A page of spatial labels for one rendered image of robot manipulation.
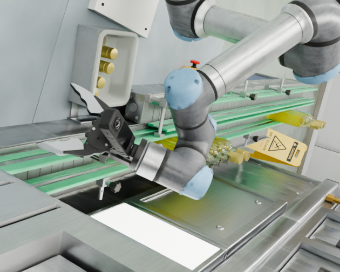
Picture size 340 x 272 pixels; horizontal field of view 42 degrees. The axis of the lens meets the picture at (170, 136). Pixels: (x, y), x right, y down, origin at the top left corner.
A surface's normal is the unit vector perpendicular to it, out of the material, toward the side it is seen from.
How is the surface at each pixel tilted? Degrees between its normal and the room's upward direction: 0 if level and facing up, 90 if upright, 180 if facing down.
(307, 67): 92
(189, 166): 61
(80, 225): 90
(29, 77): 0
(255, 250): 90
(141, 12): 0
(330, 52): 43
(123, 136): 11
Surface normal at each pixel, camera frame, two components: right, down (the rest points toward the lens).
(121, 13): 0.82, 0.29
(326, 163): -0.54, 0.12
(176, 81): -0.21, -0.65
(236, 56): 0.06, -0.36
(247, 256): 0.18, -0.95
